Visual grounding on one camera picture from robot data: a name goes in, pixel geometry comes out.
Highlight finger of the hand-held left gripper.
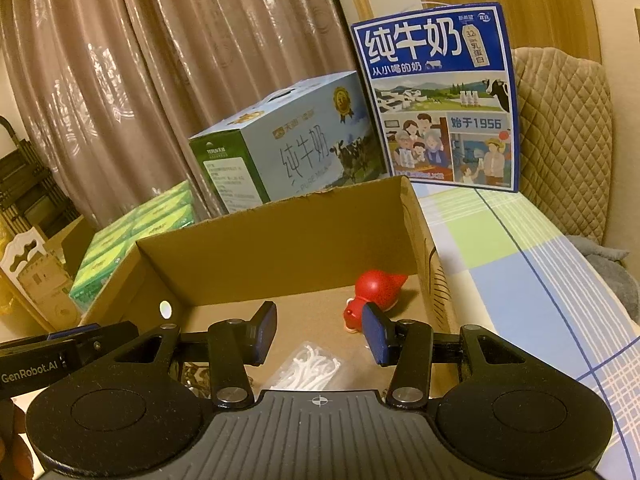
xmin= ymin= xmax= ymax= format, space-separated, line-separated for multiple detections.
xmin=47 ymin=321 xmax=142 ymax=362

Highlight cardboard castle cutout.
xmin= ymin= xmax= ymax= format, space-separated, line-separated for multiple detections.
xmin=14 ymin=254 xmax=83 ymax=332

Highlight red toy figurine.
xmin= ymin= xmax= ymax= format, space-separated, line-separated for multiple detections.
xmin=342 ymin=269 xmax=409 ymax=334

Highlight white carved chair back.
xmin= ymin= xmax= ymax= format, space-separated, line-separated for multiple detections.
xmin=0 ymin=224 xmax=47 ymax=288

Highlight beige patterned curtain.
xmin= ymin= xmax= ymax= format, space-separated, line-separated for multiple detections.
xmin=0 ymin=0 xmax=362 ymax=241

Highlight green drink carton case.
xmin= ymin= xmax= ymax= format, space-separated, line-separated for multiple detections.
xmin=69 ymin=179 xmax=197 ymax=317

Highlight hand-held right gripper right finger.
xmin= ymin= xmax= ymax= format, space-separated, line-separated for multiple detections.
xmin=361 ymin=302 xmax=527 ymax=411

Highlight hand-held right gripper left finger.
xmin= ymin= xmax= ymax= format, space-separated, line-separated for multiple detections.
xmin=114 ymin=301 xmax=278 ymax=410

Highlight plaid tablecloth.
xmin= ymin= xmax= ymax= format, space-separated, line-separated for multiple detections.
xmin=414 ymin=180 xmax=640 ymax=463

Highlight dark wooden rack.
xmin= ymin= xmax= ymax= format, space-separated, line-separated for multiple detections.
xmin=0 ymin=114 xmax=82 ymax=242

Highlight pale wooden sticks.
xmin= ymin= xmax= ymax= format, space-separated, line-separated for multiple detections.
xmin=351 ymin=0 xmax=375 ymax=27

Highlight beige quilted chair cushion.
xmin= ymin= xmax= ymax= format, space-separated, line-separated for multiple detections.
xmin=511 ymin=46 xmax=614 ymax=249

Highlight grey cloth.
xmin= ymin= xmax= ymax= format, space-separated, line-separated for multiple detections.
xmin=564 ymin=234 xmax=640 ymax=332

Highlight clear pack of floss picks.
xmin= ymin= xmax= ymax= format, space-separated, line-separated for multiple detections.
xmin=259 ymin=341 xmax=347 ymax=392

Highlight brown cardboard floor box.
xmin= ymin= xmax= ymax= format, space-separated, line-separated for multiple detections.
xmin=60 ymin=214 xmax=99 ymax=268

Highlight pale blue milk carton case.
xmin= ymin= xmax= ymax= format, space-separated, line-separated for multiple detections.
xmin=188 ymin=70 xmax=389 ymax=217

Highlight dark blue milk carton case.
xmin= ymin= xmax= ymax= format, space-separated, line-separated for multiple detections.
xmin=349 ymin=3 xmax=522 ymax=193

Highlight person's left hand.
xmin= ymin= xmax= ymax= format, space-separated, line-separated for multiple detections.
xmin=0 ymin=402 xmax=37 ymax=480

